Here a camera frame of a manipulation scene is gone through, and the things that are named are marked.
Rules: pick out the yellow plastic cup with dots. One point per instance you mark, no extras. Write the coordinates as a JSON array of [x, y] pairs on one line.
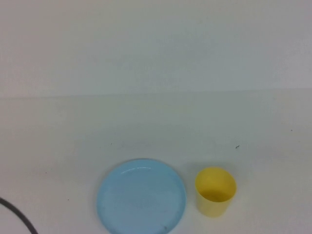
[[215, 185]]

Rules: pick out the light blue round plate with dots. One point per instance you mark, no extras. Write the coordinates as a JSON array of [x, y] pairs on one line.
[[141, 200]]

